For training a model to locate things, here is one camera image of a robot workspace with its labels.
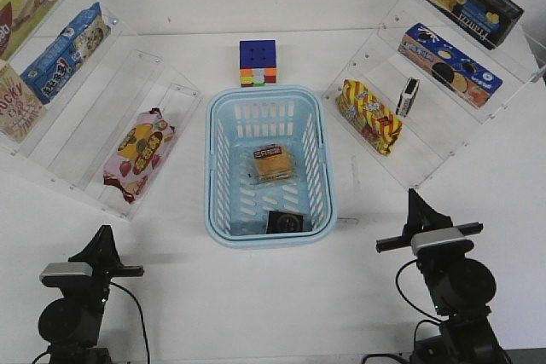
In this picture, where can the blue sandwich cookie box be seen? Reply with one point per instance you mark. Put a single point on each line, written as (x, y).
(448, 65)

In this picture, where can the light blue plastic basket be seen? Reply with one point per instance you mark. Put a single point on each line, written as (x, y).
(235, 210)

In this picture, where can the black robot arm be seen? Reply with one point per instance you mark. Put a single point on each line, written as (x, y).
(72, 323)
(460, 287)

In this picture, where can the beige Pocky box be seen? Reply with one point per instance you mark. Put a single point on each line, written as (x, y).
(21, 110)

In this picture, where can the right clear acrylic shelf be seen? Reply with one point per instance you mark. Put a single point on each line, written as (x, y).
(439, 122)

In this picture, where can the bread slice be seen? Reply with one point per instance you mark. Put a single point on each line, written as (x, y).
(271, 163)

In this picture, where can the yellow-green biscuit box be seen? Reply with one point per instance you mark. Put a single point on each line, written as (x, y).
(18, 20)

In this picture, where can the black white tissue pack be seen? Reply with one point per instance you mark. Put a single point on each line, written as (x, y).
(407, 97)

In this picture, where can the black Franzzi biscuit box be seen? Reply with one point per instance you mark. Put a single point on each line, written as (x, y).
(487, 21)

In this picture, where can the pink floral snack bag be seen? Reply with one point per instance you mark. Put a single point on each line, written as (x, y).
(139, 155)

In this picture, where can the left clear acrylic shelf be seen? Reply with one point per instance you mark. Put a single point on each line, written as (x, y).
(88, 119)

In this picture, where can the multicolour puzzle cube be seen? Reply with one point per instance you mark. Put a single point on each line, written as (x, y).
(257, 62)

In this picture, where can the red yellow striped snack bag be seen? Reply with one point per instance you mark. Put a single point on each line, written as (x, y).
(371, 119)

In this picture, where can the clear acrylic shelf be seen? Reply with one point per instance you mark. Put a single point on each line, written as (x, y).
(439, 122)
(88, 119)

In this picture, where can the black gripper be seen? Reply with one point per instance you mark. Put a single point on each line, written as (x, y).
(102, 256)
(426, 228)

